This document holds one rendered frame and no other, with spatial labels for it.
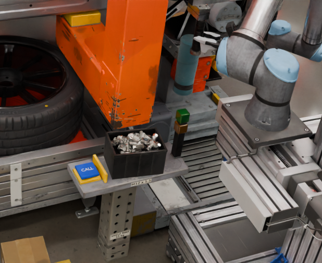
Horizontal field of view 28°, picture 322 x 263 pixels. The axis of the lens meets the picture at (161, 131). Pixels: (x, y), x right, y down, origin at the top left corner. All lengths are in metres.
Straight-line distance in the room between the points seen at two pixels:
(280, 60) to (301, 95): 1.88
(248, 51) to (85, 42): 0.85
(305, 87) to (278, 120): 1.91
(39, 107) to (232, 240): 0.92
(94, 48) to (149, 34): 0.37
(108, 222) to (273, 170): 0.77
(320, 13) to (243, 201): 0.71
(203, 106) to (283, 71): 1.25
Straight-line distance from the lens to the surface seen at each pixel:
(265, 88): 2.07
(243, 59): 2.07
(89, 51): 2.65
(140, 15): 2.26
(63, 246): 2.76
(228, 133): 2.28
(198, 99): 3.27
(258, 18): 2.13
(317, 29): 2.36
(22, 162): 2.55
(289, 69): 2.04
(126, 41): 2.29
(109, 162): 2.40
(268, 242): 2.63
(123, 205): 2.51
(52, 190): 2.70
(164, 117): 2.82
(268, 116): 2.11
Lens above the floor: 2.03
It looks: 37 degrees down
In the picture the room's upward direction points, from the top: 9 degrees clockwise
